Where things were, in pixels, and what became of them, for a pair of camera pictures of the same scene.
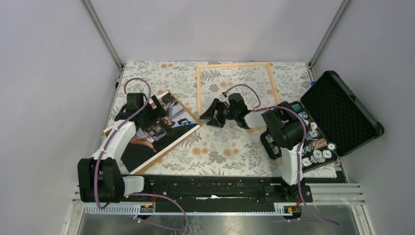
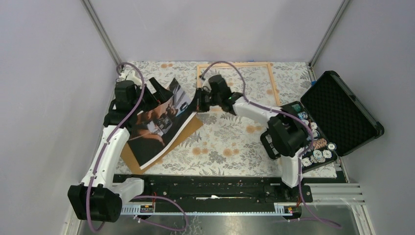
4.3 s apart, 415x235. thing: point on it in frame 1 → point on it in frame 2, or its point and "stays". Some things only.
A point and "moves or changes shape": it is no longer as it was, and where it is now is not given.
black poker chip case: x=336 y=121 stays
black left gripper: x=155 y=116 → x=161 y=94
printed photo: x=151 y=138 moves or changes shape
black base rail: x=220 y=190 stays
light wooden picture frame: x=198 y=67 stays
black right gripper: x=210 y=112 → x=199 y=104
